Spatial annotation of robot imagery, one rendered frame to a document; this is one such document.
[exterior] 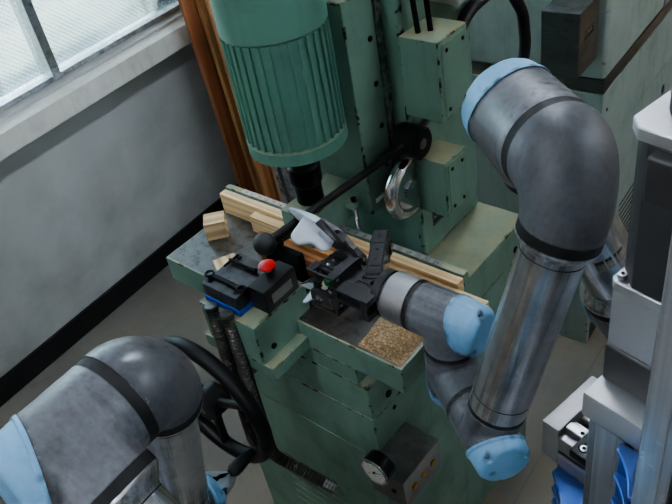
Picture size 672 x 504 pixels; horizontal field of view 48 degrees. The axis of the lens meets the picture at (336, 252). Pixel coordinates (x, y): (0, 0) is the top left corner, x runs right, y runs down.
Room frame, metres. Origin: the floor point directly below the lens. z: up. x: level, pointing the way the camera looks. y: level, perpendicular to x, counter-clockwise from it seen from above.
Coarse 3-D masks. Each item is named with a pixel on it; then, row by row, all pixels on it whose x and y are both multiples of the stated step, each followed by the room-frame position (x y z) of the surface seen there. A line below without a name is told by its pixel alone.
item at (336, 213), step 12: (324, 180) 1.23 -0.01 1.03; (336, 180) 1.22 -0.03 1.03; (324, 192) 1.19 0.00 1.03; (348, 192) 1.20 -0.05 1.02; (288, 204) 1.18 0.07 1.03; (336, 204) 1.17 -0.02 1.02; (288, 216) 1.15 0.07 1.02; (324, 216) 1.15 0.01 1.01; (336, 216) 1.17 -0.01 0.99; (348, 216) 1.19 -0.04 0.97
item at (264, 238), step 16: (400, 128) 1.17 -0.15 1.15; (416, 128) 1.16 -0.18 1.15; (400, 144) 1.15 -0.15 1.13; (416, 144) 1.14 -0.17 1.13; (384, 160) 1.11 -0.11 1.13; (336, 192) 1.02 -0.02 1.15; (320, 208) 0.99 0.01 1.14; (288, 224) 0.94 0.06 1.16; (256, 240) 0.91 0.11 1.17; (272, 240) 0.90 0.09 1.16
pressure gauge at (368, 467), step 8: (368, 456) 0.85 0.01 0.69; (376, 456) 0.84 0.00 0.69; (384, 456) 0.84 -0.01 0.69; (360, 464) 0.85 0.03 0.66; (368, 464) 0.84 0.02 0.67; (376, 464) 0.83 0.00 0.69; (384, 464) 0.83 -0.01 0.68; (392, 464) 0.83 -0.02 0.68; (368, 472) 0.84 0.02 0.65; (376, 472) 0.83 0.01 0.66; (384, 472) 0.81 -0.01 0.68; (392, 472) 0.82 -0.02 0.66; (376, 480) 0.83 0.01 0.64; (384, 480) 0.82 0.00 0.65
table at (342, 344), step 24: (192, 240) 1.31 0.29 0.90; (216, 240) 1.30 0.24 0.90; (240, 240) 1.28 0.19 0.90; (168, 264) 1.27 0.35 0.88; (192, 264) 1.23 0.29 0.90; (312, 312) 1.02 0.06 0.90; (360, 312) 1.00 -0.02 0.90; (312, 336) 0.98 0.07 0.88; (336, 336) 0.95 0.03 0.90; (360, 336) 0.94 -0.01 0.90; (288, 360) 0.95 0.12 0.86; (360, 360) 0.91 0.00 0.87; (384, 360) 0.87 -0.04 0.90; (408, 360) 0.86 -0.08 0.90; (408, 384) 0.85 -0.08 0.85
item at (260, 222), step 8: (256, 216) 1.30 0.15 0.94; (264, 216) 1.29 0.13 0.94; (256, 224) 1.29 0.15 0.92; (264, 224) 1.27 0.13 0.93; (272, 224) 1.26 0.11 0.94; (280, 224) 1.25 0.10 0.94; (272, 232) 1.26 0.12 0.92; (392, 264) 1.06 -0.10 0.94; (408, 272) 1.03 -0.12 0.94; (432, 280) 1.00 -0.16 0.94; (448, 288) 0.97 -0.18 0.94; (472, 296) 0.94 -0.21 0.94; (488, 304) 0.92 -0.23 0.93
